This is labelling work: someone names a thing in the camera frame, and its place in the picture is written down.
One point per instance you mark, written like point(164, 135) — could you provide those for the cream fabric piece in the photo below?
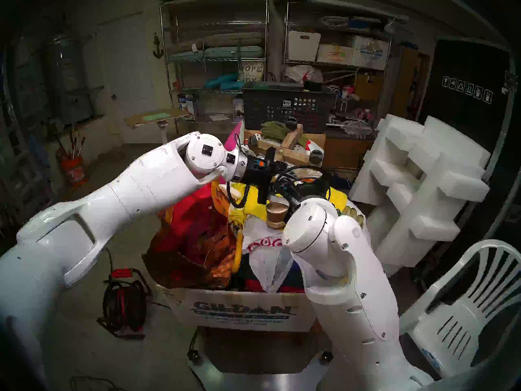
point(230, 190)

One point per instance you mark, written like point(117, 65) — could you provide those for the white stand cardboard-top table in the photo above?
point(154, 117)

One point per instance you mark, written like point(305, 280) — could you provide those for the dark blue fabric bag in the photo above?
point(295, 278)

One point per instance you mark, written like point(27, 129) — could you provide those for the red fabric item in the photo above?
point(252, 286)

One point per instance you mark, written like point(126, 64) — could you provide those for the small labelled cardboard box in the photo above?
point(333, 54)

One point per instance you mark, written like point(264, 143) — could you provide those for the teal seat cushion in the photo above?
point(234, 53)

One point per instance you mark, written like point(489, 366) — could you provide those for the pink white plastic bag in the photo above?
point(303, 73)

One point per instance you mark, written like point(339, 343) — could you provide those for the black plastic mesh basket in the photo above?
point(264, 105)

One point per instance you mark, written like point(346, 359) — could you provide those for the black flight case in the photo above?
point(468, 64)

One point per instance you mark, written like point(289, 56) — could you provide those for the white foam packing block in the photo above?
point(415, 178)

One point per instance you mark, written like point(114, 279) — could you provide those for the small Gildan cardboard box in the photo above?
point(370, 54)

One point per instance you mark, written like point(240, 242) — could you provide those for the brown cardboard box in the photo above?
point(368, 86)

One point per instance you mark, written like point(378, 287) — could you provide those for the white storage bin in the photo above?
point(303, 48)

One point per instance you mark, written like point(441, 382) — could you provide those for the tan wooden board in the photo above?
point(405, 82)

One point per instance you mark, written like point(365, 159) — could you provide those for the orange bucket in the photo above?
point(73, 170)

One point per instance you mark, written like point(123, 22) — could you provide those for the dark anchor wall ornament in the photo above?
point(158, 50)

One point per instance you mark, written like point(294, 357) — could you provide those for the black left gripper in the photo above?
point(260, 172)

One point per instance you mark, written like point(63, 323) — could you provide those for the HOPE text pillow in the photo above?
point(251, 71)

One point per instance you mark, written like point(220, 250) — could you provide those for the grey water heater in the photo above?
point(73, 84)

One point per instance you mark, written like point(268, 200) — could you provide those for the turquoise folded cushion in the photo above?
point(222, 80)

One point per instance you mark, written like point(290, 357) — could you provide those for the pink flowers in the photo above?
point(362, 113)

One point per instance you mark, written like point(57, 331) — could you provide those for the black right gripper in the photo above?
point(309, 187)

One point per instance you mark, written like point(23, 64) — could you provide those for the white plastic chair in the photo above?
point(460, 325)

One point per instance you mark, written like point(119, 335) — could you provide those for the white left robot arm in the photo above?
point(122, 198)

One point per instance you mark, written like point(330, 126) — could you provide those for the large Gildan cardboard box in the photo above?
point(244, 308)

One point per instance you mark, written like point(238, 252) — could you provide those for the red orange patterned bag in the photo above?
point(191, 239)

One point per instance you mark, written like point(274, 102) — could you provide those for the white door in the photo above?
point(128, 76)

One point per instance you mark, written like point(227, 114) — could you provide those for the large brown box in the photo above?
point(348, 152)

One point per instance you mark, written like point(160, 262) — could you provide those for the crumpled clear plastic bag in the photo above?
point(357, 127)

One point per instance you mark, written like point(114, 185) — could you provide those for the white red-print plastic bag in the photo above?
point(268, 264)

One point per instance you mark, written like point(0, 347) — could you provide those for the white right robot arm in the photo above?
point(358, 313)

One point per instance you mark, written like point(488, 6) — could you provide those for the green knit gloves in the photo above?
point(274, 129)

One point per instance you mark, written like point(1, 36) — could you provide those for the wooden cross caster dolly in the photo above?
point(291, 143)

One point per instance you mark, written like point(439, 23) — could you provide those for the blue white product box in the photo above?
point(189, 105)

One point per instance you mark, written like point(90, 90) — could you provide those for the beige green work glove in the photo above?
point(354, 215)

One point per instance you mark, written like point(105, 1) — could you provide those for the beige seat cushion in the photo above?
point(234, 39)
point(185, 48)

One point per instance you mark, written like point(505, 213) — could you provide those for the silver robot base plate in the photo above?
point(211, 378)

